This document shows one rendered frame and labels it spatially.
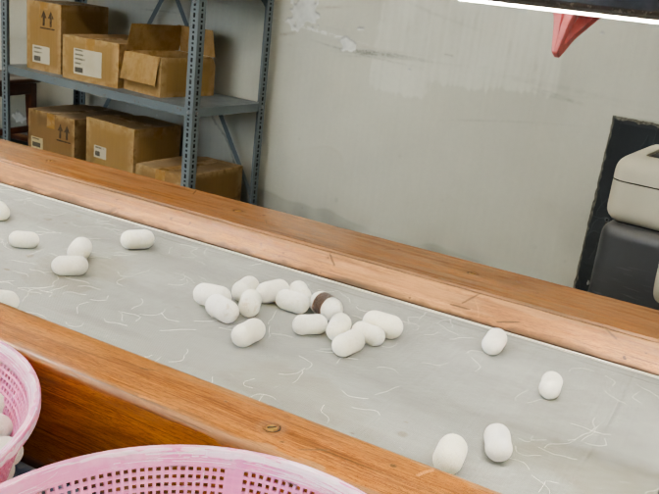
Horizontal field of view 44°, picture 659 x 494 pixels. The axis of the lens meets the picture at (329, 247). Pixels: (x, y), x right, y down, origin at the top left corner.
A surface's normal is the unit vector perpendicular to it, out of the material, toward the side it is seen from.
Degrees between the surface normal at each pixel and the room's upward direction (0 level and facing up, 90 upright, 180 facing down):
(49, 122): 89
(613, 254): 90
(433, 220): 89
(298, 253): 45
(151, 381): 0
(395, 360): 0
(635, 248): 90
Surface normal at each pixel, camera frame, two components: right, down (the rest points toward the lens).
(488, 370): 0.11, -0.95
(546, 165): -0.55, 0.19
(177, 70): 0.76, 0.27
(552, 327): -0.25, -0.51
